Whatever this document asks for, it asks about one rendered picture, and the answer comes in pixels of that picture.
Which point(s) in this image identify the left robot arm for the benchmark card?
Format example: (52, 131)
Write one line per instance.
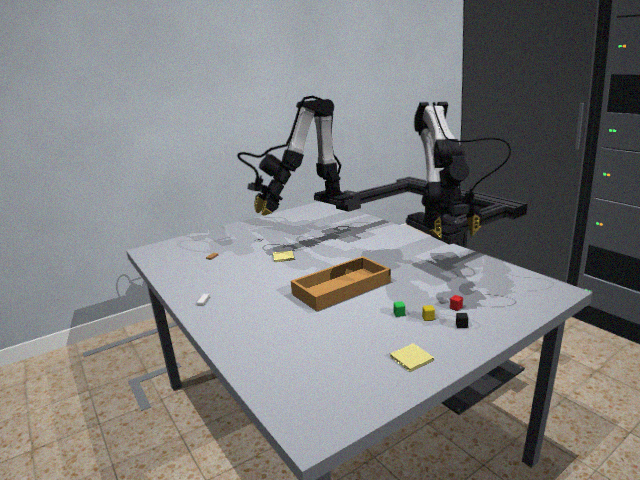
(455, 169)

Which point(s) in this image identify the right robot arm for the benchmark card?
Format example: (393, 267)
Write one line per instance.
(326, 166)

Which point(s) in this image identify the red block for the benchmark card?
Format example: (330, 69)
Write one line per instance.
(456, 302)

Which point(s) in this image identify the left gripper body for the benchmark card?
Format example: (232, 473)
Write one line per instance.
(450, 193)

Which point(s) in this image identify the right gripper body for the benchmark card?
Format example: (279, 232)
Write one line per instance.
(272, 202)

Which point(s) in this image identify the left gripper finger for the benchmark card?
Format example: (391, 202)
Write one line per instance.
(471, 220)
(437, 233)

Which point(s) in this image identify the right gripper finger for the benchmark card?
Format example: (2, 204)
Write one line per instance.
(259, 203)
(265, 211)

